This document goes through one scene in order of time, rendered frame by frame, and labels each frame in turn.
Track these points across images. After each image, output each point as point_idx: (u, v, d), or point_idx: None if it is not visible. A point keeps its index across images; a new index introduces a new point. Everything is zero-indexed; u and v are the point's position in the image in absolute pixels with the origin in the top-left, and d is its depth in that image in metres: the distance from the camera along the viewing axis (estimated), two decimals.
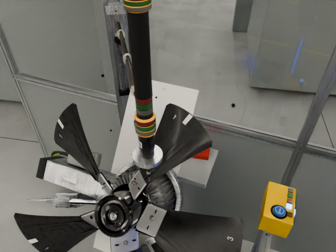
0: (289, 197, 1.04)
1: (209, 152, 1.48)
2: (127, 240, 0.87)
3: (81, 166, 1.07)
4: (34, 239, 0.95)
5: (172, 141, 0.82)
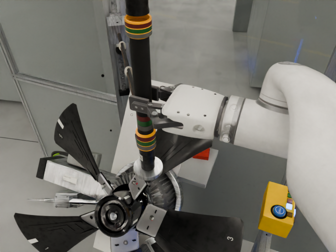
0: (289, 197, 1.04)
1: (209, 152, 1.48)
2: (127, 240, 0.87)
3: (81, 166, 1.07)
4: (34, 239, 0.95)
5: (172, 141, 0.82)
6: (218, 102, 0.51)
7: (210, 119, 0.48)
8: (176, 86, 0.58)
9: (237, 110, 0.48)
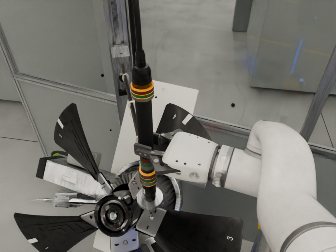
0: None
1: None
2: (127, 240, 0.87)
3: (81, 166, 1.07)
4: (34, 239, 0.95)
5: None
6: (211, 151, 0.59)
7: (204, 168, 0.57)
8: (175, 132, 0.67)
9: (227, 161, 0.56)
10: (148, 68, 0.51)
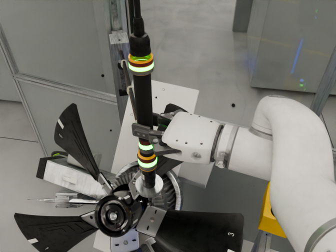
0: None
1: None
2: (127, 240, 0.87)
3: (81, 166, 1.07)
4: (34, 239, 0.95)
5: None
6: (214, 130, 0.56)
7: (206, 147, 0.53)
8: (175, 112, 0.63)
9: (230, 139, 0.52)
10: (147, 37, 0.48)
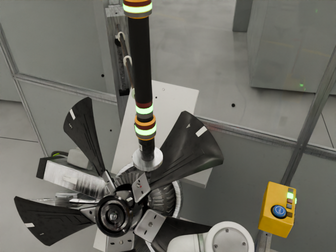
0: (289, 197, 1.04)
1: None
2: (122, 240, 0.88)
3: (81, 166, 1.07)
4: (31, 223, 0.95)
5: (182, 151, 0.81)
6: None
7: None
8: None
9: None
10: None
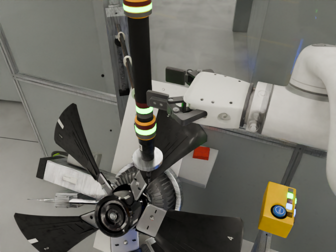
0: (289, 197, 1.04)
1: (209, 152, 1.48)
2: None
3: (81, 166, 1.07)
4: (62, 125, 0.92)
5: (203, 250, 0.79)
6: (244, 89, 0.48)
7: (236, 107, 0.45)
8: (204, 70, 0.56)
9: (266, 96, 0.44)
10: None
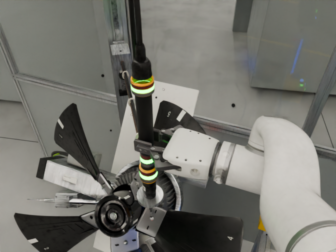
0: None
1: None
2: None
3: (81, 166, 1.07)
4: (62, 125, 0.92)
5: (203, 250, 0.79)
6: (212, 147, 0.59)
7: (204, 164, 0.56)
8: (175, 128, 0.66)
9: (228, 157, 0.55)
10: (148, 62, 0.51)
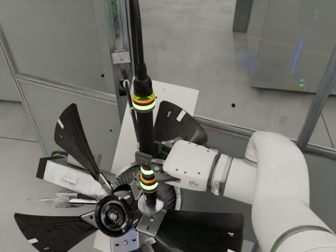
0: None
1: None
2: None
3: (81, 166, 1.07)
4: (62, 125, 0.92)
5: (204, 247, 0.78)
6: (210, 160, 0.61)
7: (203, 177, 0.58)
8: (175, 140, 0.68)
9: (225, 170, 0.58)
10: (149, 80, 0.53)
